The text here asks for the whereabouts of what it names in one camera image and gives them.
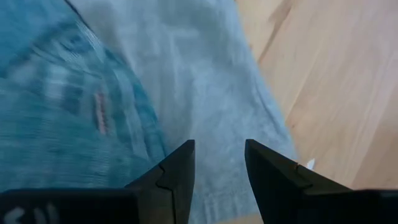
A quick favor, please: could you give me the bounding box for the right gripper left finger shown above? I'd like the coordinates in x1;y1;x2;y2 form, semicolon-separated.
124;139;197;224

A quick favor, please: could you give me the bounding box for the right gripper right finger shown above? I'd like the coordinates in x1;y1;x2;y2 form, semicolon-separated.
244;138;353;224

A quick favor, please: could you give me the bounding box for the light grey cloth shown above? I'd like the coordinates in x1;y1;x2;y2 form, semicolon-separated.
67;0;317;224

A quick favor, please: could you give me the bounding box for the teal striped knit cloth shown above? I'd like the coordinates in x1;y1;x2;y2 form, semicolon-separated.
0;0;170;193

